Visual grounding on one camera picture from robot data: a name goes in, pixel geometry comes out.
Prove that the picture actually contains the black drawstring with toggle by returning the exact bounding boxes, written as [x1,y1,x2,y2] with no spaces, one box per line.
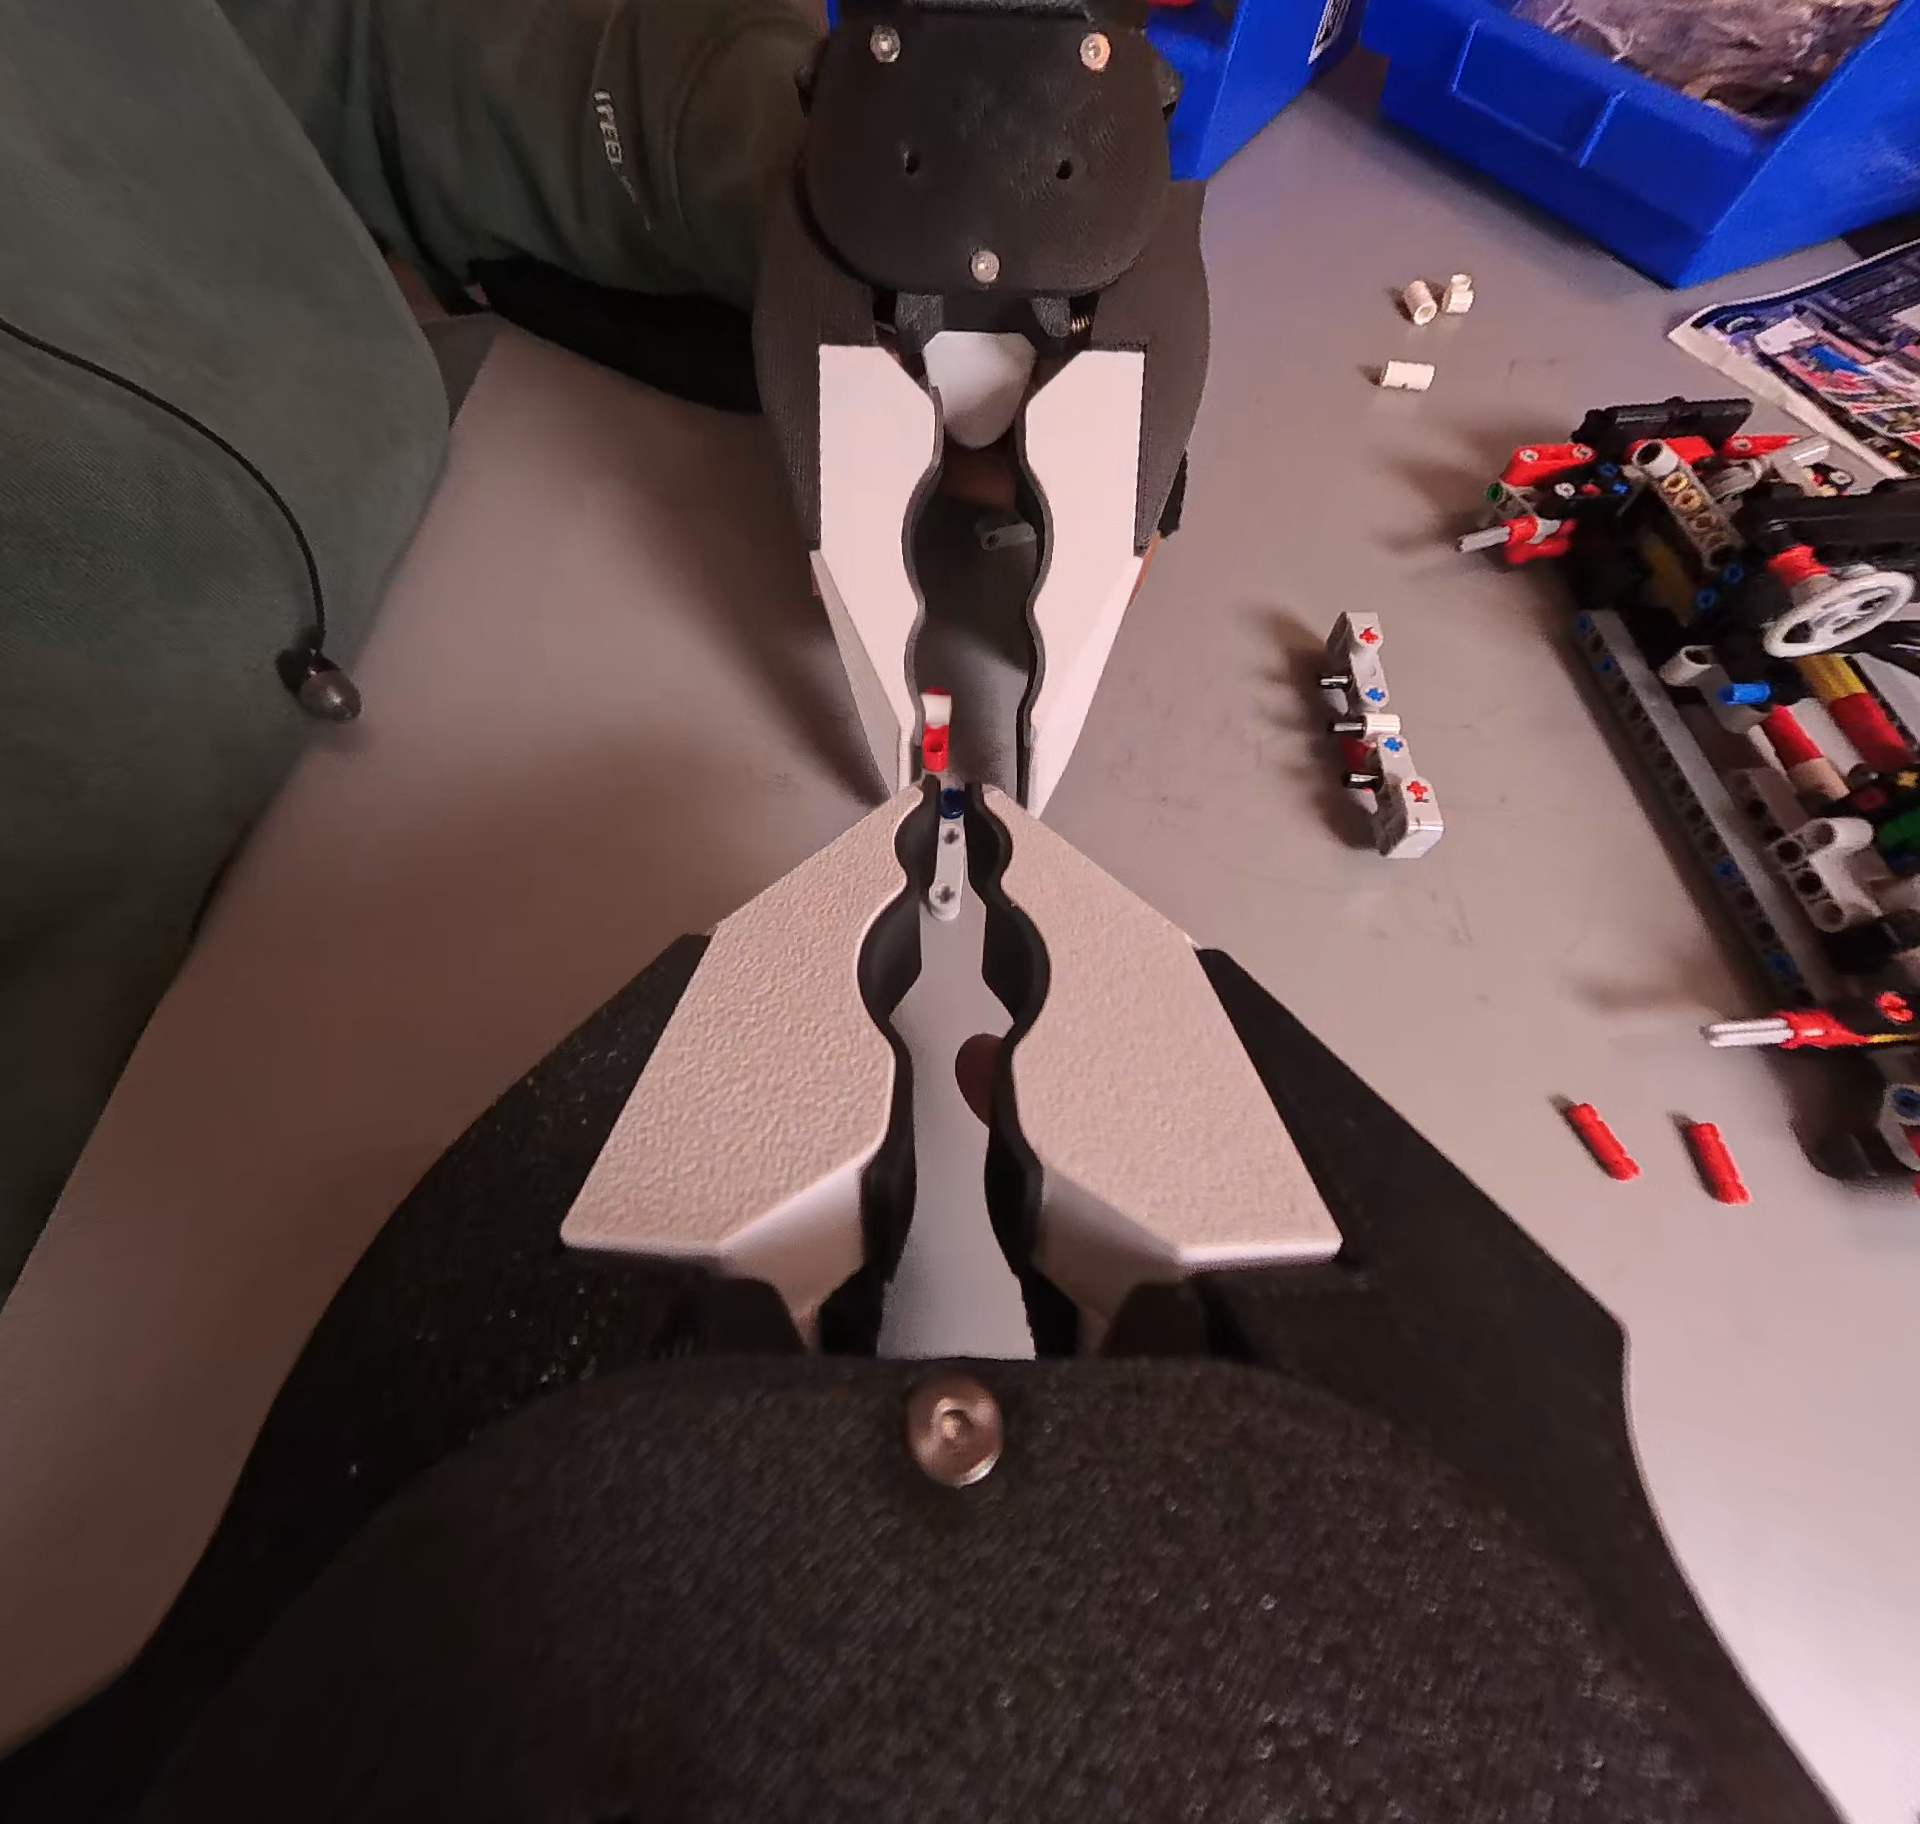
[0,314,364,725]

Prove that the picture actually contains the Lego instruction booklet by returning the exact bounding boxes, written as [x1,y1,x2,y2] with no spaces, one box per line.
[1668,239,1920,477]

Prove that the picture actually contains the blue plastic storage bin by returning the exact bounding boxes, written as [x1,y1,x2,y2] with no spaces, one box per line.
[816,0,1368,188]
[1363,0,1920,290]

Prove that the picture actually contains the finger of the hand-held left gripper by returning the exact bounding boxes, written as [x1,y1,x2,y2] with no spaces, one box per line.
[807,343,947,805]
[1013,343,1155,817]

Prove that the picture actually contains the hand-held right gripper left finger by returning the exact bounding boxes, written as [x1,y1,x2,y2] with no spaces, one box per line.
[560,783,935,1349]

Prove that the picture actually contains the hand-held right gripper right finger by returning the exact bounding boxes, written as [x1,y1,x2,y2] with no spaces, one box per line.
[966,783,1344,1349]

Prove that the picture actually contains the grey lego beam subassembly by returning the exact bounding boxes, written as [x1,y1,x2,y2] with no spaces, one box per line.
[1317,609,1448,861]

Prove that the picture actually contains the black chair armrest pad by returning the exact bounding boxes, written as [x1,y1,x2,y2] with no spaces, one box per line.
[462,253,770,415]

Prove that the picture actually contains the lego car chassis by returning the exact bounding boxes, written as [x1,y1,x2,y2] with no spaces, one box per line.
[1453,397,1920,1183]

